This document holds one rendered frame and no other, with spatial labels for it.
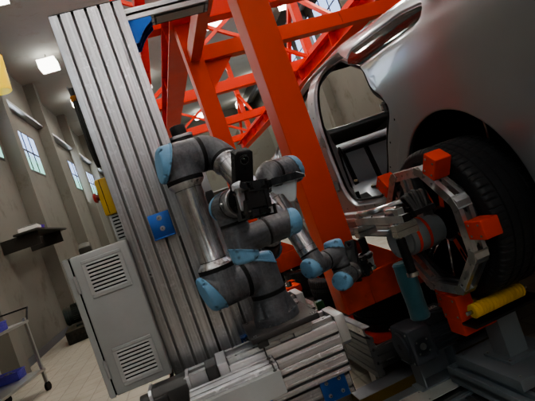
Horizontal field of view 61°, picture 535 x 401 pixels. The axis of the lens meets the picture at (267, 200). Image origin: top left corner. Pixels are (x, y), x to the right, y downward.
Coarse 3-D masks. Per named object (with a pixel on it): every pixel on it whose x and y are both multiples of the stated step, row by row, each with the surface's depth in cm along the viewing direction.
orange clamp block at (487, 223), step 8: (480, 216) 161; (488, 216) 156; (496, 216) 156; (472, 224) 158; (480, 224) 154; (488, 224) 155; (496, 224) 155; (472, 232) 160; (480, 232) 156; (488, 232) 154; (496, 232) 155
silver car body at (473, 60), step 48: (432, 0) 178; (480, 0) 152; (528, 0) 135; (384, 48) 217; (432, 48) 181; (480, 48) 158; (528, 48) 141; (384, 96) 225; (432, 96) 190; (480, 96) 166; (528, 96) 146; (336, 144) 547; (384, 144) 457; (528, 144) 153; (336, 192) 329
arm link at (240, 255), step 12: (228, 228) 114; (240, 228) 115; (252, 228) 117; (264, 228) 117; (228, 240) 115; (240, 240) 114; (252, 240) 115; (264, 240) 117; (228, 252) 117; (240, 252) 114; (252, 252) 115; (240, 264) 115
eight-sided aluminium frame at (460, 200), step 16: (400, 176) 192; (416, 176) 180; (400, 192) 204; (448, 192) 167; (464, 192) 166; (464, 208) 165; (464, 224) 163; (464, 240) 166; (480, 240) 164; (416, 256) 210; (480, 256) 163; (432, 272) 202; (464, 272) 172; (480, 272) 171; (432, 288) 197; (448, 288) 186; (464, 288) 176
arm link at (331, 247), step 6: (330, 240) 175; (336, 240) 172; (324, 246) 174; (330, 246) 171; (336, 246) 171; (342, 246) 172; (330, 252) 168; (336, 252) 170; (342, 252) 172; (336, 258) 169; (342, 258) 171; (348, 258) 174; (336, 264) 170; (342, 264) 171; (348, 264) 172; (336, 270) 172
